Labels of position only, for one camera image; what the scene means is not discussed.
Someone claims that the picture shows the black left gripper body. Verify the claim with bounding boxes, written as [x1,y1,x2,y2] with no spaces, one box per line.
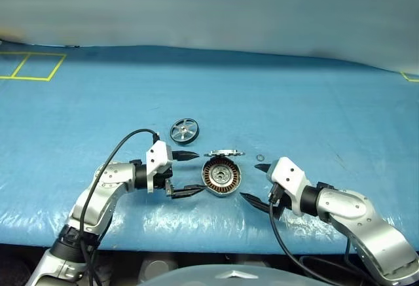
[153,163,175,199]

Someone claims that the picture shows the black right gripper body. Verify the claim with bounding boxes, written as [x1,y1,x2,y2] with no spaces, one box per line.
[266,183,292,222]

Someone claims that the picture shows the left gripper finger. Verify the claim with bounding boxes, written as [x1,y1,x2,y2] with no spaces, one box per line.
[172,150,201,163]
[170,183,207,200]

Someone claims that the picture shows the motor stator with copper windings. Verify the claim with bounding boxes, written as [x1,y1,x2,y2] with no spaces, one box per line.
[200,155,243,198]

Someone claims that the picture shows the grey spoked rotor wheel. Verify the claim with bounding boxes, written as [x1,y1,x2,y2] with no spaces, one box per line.
[169,118,201,145]

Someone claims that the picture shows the silver metal plate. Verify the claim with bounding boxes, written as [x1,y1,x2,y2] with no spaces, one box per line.
[203,147,246,159]

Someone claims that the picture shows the blue plastic table cover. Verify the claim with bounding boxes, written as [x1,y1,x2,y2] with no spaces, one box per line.
[0,44,419,254]

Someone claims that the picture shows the grey robot chest cover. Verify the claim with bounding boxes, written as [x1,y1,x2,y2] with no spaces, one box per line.
[137,264,289,286]

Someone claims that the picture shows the yellow tape double square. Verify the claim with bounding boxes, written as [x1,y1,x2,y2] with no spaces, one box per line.
[0,51,67,82]

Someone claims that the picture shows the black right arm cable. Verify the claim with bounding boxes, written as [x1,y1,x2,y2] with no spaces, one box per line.
[268,184,364,286]

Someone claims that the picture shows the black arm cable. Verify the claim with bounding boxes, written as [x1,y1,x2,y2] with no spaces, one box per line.
[78,129,161,286]
[268,184,364,286]

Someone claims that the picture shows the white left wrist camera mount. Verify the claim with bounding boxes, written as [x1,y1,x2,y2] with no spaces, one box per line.
[145,140,173,194]

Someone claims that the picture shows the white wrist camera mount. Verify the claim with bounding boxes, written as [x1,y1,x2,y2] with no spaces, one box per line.
[267,156,315,217]
[145,140,173,194]

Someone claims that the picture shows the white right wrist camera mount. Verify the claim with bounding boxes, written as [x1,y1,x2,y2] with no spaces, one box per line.
[267,156,315,217]

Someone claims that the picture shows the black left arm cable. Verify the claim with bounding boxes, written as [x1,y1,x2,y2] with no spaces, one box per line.
[78,129,161,286]

